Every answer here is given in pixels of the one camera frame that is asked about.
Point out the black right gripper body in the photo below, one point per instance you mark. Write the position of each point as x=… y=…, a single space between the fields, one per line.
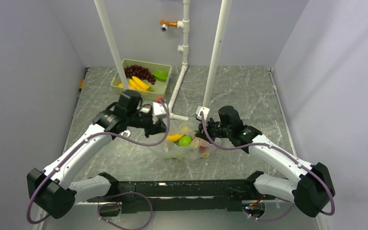
x=216 y=130

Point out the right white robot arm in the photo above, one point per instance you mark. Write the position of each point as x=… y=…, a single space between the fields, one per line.
x=308 y=186

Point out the clear printed plastic bag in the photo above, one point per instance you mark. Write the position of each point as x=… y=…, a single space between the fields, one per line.
x=171 y=150

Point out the pale green plastic basket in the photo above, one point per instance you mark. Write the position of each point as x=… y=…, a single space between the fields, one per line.
x=159 y=88

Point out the green fake starfruit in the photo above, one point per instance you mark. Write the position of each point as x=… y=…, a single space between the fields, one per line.
x=160 y=75

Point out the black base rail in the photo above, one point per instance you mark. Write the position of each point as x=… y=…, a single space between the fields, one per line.
x=137 y=196

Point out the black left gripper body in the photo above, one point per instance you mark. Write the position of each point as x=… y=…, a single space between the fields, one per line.
x=144 y=120

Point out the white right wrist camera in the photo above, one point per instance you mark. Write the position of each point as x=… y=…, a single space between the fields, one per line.
x=202 y=113

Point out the orange brass faucet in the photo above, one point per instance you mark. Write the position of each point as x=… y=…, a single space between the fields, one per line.
x=166 y=25

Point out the green fake lime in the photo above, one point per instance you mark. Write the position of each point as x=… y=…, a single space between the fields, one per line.
x=185 y=141

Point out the dark red grape bunch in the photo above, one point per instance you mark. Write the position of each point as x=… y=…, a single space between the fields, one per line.
x=140 y=72

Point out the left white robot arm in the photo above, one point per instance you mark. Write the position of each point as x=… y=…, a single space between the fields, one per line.
x=53 y=191

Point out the white PVC pipe frame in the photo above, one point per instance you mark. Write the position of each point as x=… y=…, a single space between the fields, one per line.
x=184 y=25

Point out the yellow fake banana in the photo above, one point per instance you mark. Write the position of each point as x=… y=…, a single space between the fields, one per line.
x=175 y=137
x=135 y=83

